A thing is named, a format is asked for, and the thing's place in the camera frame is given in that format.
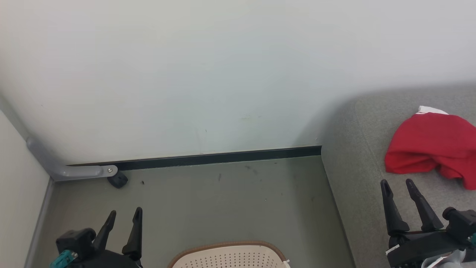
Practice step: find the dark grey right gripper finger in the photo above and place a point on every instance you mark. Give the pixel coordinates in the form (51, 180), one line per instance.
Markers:
(395, 219)
(425, 216)

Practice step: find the black caster wheel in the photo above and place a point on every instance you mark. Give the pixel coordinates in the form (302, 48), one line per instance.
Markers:
(118, 180)

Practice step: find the grey fabric sofa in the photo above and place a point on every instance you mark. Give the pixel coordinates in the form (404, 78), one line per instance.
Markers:
(368, 178)

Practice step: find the red garment with white trim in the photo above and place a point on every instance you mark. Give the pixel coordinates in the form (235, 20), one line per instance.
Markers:
(431, 145)

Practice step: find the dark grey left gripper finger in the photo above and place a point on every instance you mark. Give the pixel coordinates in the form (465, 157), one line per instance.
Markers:
(134, 242)
(106, 232)

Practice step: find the grey metal frame leg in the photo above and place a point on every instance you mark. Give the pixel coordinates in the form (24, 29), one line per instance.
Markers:
(74, 172)

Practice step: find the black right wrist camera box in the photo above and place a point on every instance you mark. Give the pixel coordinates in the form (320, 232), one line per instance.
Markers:
(463, 225)

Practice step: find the grey floor trim strip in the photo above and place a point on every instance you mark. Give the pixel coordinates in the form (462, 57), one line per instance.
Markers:
(39, 223)

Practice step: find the beige perforated laundry basket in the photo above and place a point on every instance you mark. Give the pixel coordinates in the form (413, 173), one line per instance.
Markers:
(230, 258)

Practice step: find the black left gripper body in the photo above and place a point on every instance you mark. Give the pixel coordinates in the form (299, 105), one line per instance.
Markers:
(108, 261)

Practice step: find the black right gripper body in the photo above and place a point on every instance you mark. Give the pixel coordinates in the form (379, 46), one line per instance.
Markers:
(416, 247)

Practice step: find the black baseboard strip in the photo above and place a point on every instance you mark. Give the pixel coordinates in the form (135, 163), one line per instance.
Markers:
(208, 158)

